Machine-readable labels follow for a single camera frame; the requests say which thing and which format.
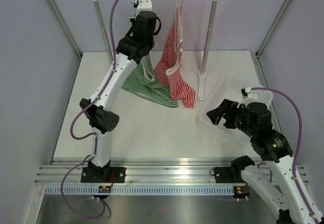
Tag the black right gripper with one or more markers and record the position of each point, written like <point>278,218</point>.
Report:
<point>230,108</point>

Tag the red striped tank top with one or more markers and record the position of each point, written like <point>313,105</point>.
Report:
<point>168,68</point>

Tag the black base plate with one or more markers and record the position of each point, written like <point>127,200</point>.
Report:
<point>224,175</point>
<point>114,175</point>

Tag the aluminium mounting rail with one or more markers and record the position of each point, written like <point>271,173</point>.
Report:
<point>168,171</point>

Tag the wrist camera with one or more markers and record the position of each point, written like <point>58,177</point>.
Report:
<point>141,5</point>
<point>248,95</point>

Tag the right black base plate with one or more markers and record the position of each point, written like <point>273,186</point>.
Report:
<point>224,175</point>

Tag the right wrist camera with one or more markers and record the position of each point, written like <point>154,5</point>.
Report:
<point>248,95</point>

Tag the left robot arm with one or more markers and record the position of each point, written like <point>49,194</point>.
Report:
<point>134,46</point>

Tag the white clothes rack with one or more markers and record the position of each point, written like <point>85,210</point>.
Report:
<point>202,71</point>

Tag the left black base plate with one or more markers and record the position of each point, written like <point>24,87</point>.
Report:
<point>114,175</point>

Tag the red wire hanger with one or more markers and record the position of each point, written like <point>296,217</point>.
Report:
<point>180,7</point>

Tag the green striped tank top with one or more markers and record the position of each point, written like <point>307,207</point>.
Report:
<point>143,82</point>

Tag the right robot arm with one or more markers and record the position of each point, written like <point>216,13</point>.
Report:
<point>291,202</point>

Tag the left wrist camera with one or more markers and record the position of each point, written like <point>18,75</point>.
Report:
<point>141,5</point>

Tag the white slotted cable duct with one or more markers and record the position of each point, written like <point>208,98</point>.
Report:
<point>141,190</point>

